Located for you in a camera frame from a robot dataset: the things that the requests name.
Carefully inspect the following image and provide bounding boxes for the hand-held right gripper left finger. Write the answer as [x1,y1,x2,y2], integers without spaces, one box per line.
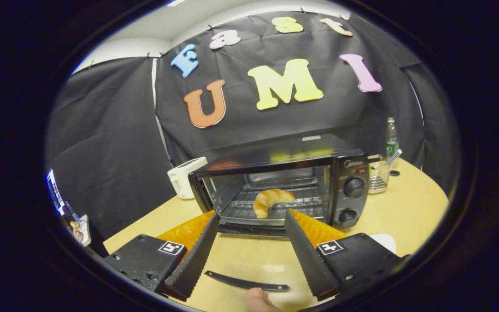
[102,210,221,301]

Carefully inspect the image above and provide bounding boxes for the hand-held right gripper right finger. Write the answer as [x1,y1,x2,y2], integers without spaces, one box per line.
[284,208,409,301]

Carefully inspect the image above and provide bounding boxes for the golden croissant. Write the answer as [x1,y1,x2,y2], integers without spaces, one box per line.
[253,188,296,219]

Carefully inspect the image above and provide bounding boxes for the black electric oven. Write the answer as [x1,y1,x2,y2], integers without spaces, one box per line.
[188,134,369,292]

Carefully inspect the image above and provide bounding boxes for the white toaster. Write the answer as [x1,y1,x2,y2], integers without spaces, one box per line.
[167,157,208,200]

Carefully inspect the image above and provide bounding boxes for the white spoon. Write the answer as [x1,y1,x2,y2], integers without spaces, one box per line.
[384,149,403,166]

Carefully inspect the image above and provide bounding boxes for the clear plastic water bottle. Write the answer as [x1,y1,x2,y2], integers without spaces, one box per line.
[386,117,400,170]

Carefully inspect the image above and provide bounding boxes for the computer monitor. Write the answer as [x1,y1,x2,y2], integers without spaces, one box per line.
[46,168,70,216]

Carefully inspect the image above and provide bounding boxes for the metal wire utensil holder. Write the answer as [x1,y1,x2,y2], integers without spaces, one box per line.
[367,155,391,194]

